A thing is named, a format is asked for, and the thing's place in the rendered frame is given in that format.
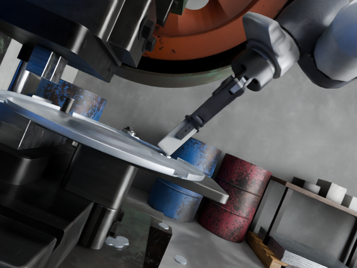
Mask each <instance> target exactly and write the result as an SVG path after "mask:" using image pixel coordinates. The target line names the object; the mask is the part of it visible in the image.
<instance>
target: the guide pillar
mask: <svg viewBox="0 0 357 268"><path fill-rule="evenodd" d="M27 64H28V63H27V62H25V61H22V60H20V63H19V65H18V67H17V69H16V72H15V74H14V76H13V78H12V81H11V83H10V85H9V87H8V91H13V92H15V93H19V94H22V93H23V91H24V89H25V87H26V84H27V82H28V80H29V78H30V75H31V72H29V71H26V70H25V68H26V66H27Z"/></svg>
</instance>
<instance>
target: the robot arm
mask: <svg viewBox="0 0 357 268"><path fill-rule="evenodd" d="M242 23H243V27H244V31H245V36H246V40H247V41H248V42H247V44H246V49H245V50H244V51H242V52H241V53H240V54H239V55H238V56H237V57H236V58H235V59H233V60H232V62H231V67H232V70H233V72H234V74H235V77H233V76H232V75H230V76H229V77H228V78H226V79H225V80H224V81H223V82H222V83H221V85H220V86H219V87H218V88H217V89H216V90H215V91H214V92H213V93H212V96H211V97H210V98H209V99H207V100H206V101H205V102H204V103H203V104H202V105H201V106H200V107H199V108H198V109H197V110H195V111H194V112H193V113H192V114H191V115H189V116H188V115H186V116H185V118H186V119H184V120H183V121H182V122H181V123H180V124H179V125H178V126H177V127H176V128H174V129H173V130H172V131H171V132H170V133H169V134H168V135H167V136H166V137H164V138H163V139H162V140H161V141H160V142H159V143H158V146H159V147H160V148H161V149H162V150H163V152H164V153H165V154H166V155H167V156H170V155H171V154H172V153H173V152H175V151H176V150H177V149H178V148H179V147H180V146H181V145H182V144H183V143H185V142H186V141H187V140H188V139H189V138H190V137H191V136H192V135H193V134H194V133H198V132H199V129H200V128H202V127H203V126H205V124H206V123H207V122H208V121H209V120H211V119H212V118H213V117H214V116H215V115H216V114H218V113H219V112H220V111H221V110H222V109H223V108H225V107H226V106H227V105H229V104H230V103H231V102H233V101H234V100H235V99H236V98H237V97H240V96H242V95H243V94H244V93H245V90H246V88H245V87H247V88H248V89H250V90H252V91H260V90H262V88H263V87H264V86H266V85H267V84H268V83H269V82H270V81H272V79H273V78H274V79H277V78H280V77H281V76H282V75H283V74H284V73H285V72H286V71H287V70H288V69H290V68H291V67H292V66H293V65H294V64H295V63H296V62H297V63H298V65H299V66H300V68H301V69H302V71H303V72H304V73H305V74H306V75H307V77H308V78H309V79H310V80H311V82H312V83H314V84H315V85H317V86H319V87H322V88H325V89H339V88H341V87H343V86H345V85H347V84H348V83H350V82H352V81H354V80H356V79H357V0H353V1H351V2H350V3H349V0H295V1H293V2H292V3H291V4H290V5H289V6H287V7H286V8H285V9H283V10H282V12H281V13H280V15H279V16H278V18H277V19H276V20H273V19H271V18H269V17H267V16H264V15H261V14H258V13H254V12H247V13H246V14H245V15H244V16H243V18H242Z"/></svg>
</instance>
